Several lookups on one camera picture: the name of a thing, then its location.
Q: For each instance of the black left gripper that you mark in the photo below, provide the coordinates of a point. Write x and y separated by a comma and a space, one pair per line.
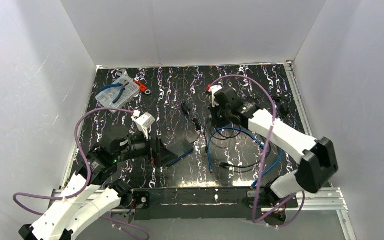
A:
156, 151

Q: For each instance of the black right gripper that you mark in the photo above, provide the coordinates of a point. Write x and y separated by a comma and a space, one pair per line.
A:
217, 117

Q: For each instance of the black switch with blue ports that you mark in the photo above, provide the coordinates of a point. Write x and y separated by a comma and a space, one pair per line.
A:
177, 152

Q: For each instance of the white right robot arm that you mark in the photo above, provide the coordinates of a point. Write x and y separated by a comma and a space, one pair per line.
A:
316, 158

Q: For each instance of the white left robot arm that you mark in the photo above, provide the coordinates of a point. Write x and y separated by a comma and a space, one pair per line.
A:
71, 213

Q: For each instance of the small black connector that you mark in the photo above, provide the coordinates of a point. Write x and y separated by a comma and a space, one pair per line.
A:
197, 124

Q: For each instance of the small black clip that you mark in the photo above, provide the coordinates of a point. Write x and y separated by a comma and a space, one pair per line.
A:
185, 109

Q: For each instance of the clear plastic parts box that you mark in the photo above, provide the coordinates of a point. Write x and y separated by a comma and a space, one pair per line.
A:
132, 90

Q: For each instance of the red black tool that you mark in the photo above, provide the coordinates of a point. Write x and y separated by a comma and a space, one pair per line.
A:
143, 88

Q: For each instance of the black base bar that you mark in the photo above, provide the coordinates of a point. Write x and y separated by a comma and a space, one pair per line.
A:
193, 203

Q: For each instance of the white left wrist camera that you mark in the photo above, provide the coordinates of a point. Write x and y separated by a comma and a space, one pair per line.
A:
144, 123

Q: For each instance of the blue handled pliers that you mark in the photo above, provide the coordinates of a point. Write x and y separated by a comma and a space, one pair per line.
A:
115, 91

